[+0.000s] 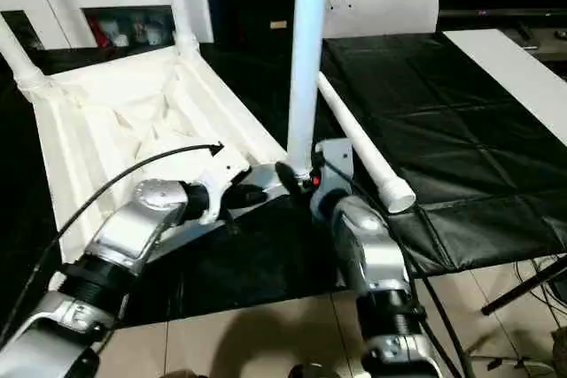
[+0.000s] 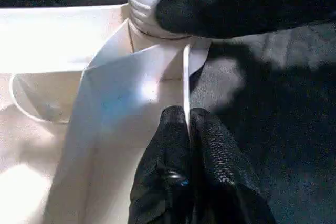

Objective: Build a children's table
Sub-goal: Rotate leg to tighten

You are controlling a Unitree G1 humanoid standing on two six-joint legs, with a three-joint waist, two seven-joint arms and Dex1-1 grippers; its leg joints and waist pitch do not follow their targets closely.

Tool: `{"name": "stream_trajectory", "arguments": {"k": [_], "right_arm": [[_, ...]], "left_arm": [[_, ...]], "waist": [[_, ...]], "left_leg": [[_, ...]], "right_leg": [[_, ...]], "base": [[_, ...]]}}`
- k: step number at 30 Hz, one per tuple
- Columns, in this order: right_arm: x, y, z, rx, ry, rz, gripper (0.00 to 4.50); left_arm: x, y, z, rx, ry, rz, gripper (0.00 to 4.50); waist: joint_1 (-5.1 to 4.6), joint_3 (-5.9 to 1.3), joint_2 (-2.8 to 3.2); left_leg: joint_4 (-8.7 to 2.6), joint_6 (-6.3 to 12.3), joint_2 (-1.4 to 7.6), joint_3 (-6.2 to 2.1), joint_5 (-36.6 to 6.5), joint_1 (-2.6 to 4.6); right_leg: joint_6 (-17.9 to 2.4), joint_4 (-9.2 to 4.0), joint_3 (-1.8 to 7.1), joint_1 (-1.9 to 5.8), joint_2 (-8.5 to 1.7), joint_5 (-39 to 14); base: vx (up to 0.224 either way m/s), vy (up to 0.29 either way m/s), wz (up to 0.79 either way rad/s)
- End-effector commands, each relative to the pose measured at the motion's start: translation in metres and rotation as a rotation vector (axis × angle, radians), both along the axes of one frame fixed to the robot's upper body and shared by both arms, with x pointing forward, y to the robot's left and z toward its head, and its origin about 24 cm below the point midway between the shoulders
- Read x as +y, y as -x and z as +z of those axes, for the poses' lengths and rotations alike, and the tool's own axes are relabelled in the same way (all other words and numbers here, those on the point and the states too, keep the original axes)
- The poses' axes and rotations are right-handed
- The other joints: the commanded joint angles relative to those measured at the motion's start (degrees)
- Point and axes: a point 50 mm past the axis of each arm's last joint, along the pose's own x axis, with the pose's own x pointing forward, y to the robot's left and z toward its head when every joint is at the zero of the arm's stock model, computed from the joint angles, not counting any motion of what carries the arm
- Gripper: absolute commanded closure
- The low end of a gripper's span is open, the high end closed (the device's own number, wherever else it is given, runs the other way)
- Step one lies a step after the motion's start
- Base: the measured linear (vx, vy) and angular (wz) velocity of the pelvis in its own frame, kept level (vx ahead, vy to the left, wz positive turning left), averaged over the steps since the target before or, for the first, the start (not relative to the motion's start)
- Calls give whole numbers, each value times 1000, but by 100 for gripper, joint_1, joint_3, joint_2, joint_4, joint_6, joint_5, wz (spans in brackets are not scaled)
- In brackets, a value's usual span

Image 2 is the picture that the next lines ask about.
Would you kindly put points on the white plastic table top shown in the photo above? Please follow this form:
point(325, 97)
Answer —
point(52, 134)

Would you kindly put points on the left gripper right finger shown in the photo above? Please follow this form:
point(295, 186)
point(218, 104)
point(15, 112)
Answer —
point(223, 176)

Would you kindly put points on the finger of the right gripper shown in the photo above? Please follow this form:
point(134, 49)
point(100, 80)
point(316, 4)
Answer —
point(236, 3)

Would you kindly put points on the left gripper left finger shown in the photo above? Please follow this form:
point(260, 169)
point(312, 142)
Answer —
point(168, 169)

